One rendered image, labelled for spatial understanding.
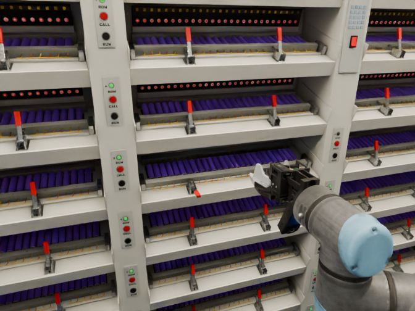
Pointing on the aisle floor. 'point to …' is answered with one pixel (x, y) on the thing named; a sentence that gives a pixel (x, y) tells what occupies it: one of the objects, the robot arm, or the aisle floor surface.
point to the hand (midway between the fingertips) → (264, 176)
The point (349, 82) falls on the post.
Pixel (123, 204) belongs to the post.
